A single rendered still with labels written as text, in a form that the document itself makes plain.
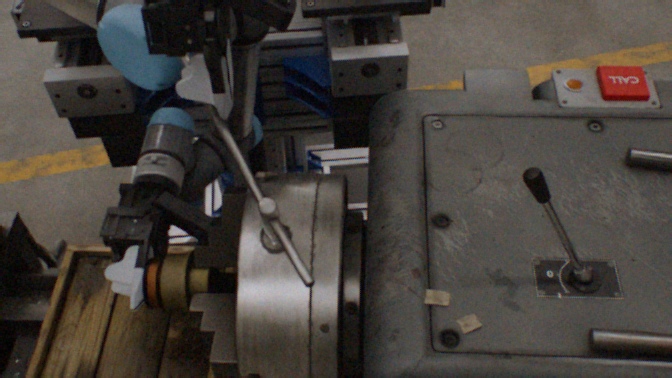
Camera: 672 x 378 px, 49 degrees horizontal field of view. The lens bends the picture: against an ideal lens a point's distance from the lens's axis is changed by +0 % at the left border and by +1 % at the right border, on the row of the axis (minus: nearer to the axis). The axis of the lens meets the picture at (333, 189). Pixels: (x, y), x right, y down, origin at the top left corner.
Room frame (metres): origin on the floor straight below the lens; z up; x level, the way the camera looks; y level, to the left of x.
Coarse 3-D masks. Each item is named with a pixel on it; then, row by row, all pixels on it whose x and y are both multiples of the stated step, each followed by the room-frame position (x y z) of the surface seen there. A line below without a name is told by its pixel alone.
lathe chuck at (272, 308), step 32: (288, 192) 0.60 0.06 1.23; (256, 224) 0.54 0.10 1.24; (288, 224) 0.54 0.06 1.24; (256, 256) 0.50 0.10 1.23; (256, 288) 0.47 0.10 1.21; (288, 288) 0.46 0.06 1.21; (256, 320) 0.44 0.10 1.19; (288, 320) 0.43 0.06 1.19; (256, 352) 0.41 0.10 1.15; (288, 352) 0.41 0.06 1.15
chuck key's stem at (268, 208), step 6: (264, 198) 0.52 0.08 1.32; (270, 198) 0.52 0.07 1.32; (264, 204) 0.51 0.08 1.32; (270, 204) 0.51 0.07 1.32; (276, 204) 0.51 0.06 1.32; (264, 210) 0.50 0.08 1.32; (270, 210) 0.50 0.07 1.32; (276, 210) 0.50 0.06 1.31; (264, 216) 0.50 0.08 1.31; (270, 216) 0.50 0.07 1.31; (276, 216) 0.50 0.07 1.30; (264, 222) 0.50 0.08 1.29; (264, 228) 0.51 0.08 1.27; (270, 228) 0.50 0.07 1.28; (270, 234) 0.51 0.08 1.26; (276, 240) 0.52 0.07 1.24
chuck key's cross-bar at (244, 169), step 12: (216, 120) 0.62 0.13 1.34; (228, 132) 0.60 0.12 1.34; (228, 144) 0.59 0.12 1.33; (240, 156) 0.58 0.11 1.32; (240, 168) 0.57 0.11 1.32; (252, 180) 0.55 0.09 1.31; (252, 192) 0.54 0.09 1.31; (276, 228) 0.49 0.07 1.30; (288, 240) 0.47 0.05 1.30; (288, 252) 0.46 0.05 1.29; (300, 264) 0.44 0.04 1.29; (300, 276) 0.43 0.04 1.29
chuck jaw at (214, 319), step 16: (192, 304) 0.51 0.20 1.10; (208, 304) 0.51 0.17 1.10; (224, 304) 0.51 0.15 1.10; (192, 320) 0.50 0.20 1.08; (208, 320) 0.49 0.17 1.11; (224, 320) 0.48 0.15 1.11; (208, 336) 0.47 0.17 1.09; (224, 336) 0.46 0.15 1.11; (224, 352) 0.44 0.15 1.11; (224, 368) 0.42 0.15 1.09
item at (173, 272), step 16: (176, 256) 0.58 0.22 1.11; (192, 256) 0.59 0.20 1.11; (144, 272) 0.56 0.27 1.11; (160, 272) 0.56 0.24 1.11; (176, 272) 0.55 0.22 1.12; (192, 272) 0.56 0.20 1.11; (208, 272) 0.56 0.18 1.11; (144, 288) 0.54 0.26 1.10; (160, 288) 0.54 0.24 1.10; (176, 288) 0.53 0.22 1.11; (192, 288) 0.54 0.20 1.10; (208, 288) 0.54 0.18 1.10; (160, 304) 0.53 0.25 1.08; (176, 304) 0.52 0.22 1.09
